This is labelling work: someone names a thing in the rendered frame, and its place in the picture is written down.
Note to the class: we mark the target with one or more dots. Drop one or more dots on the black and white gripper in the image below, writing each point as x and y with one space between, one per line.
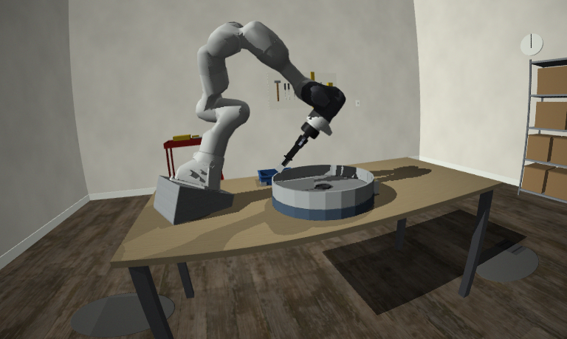
302 140

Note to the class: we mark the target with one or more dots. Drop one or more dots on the blue shallow tray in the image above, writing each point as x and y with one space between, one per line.
266 176

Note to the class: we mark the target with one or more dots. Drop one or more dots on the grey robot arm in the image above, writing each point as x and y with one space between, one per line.
228 39

